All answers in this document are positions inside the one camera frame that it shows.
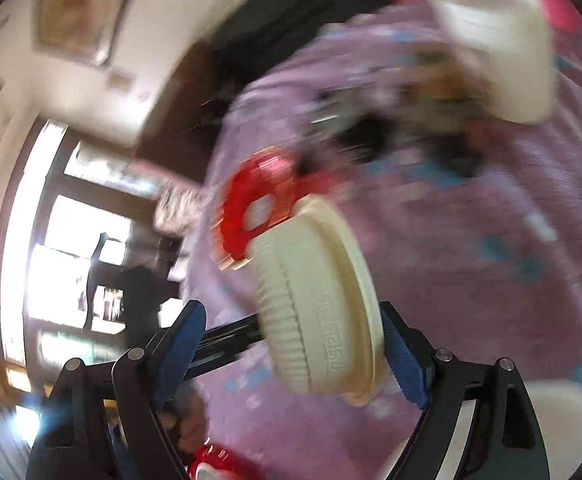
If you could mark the large white bowl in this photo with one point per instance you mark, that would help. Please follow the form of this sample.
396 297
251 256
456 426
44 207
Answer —
558 407

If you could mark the person's right hand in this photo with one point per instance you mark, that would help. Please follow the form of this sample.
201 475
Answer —
184 419

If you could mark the large red wedding plate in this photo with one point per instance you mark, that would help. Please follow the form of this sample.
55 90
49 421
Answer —
215 462

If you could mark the cream ribbed bowl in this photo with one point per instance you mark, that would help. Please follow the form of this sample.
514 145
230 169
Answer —
317 305

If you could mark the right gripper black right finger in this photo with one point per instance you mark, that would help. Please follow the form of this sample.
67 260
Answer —
476 420

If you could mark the small red glass plate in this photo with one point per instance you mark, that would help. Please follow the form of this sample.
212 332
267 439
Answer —
259 195

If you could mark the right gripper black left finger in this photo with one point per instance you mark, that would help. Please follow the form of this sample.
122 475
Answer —
74 440

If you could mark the purple floral tablecloth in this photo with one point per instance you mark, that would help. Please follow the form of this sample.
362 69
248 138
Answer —
486 267

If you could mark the framed wall picture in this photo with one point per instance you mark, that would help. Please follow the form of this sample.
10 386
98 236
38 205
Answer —
82 30

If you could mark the black motor right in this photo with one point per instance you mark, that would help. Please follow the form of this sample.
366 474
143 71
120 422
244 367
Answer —
444 111

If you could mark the white plastic jar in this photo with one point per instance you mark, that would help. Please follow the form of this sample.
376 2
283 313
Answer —
505 49

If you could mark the black sofa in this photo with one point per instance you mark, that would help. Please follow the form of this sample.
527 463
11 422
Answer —
268 31

